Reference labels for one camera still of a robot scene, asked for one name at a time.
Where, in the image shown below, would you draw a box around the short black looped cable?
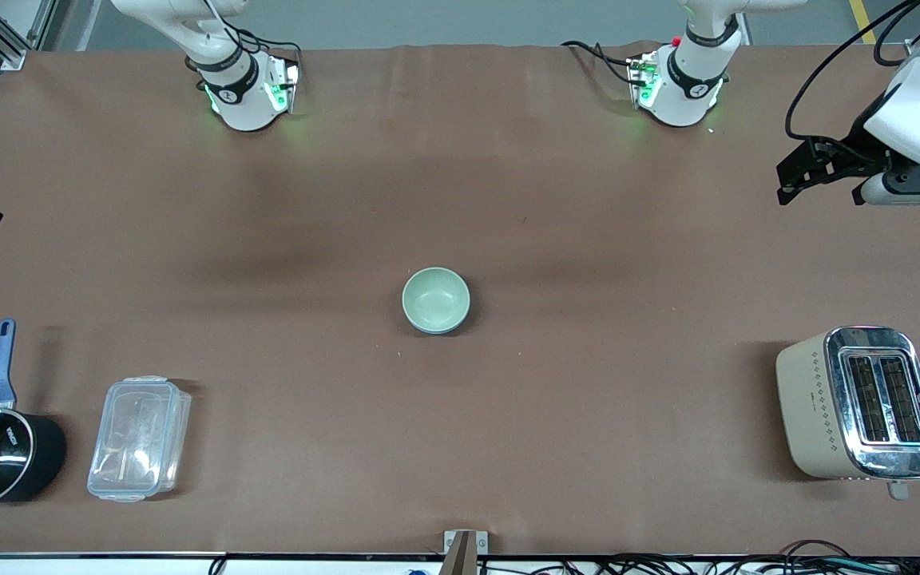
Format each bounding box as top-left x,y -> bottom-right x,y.
873,0 -> 920,68

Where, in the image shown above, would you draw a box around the tangled black cables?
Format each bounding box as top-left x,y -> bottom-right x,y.
588,539 -> 920,575

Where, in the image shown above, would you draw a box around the long black gripper cable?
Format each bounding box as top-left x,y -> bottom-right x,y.
783,0 -> 920,143

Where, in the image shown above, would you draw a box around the black saucepan with blue handle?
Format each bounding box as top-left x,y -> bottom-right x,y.
0,319 -> 69,510

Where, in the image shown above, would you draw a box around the clear plastic food container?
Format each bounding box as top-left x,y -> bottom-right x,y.
86,375 -> 192,504

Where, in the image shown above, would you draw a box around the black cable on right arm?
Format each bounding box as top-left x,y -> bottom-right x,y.
188,0 -> 303,90

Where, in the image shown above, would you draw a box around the metal bracket with brown post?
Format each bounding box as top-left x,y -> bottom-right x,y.
442,529 -> 490,575

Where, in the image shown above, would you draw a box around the black cable at left arm base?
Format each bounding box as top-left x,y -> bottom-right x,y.
561,39 -> 641,85

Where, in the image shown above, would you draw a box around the brown table mat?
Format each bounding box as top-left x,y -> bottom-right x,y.
0,42 -> 920,558

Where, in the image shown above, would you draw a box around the green bowl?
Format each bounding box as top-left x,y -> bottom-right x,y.
402,267 -> 471,334

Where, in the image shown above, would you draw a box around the beige chrome toaster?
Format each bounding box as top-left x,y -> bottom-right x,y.
775,325 -> 920,502

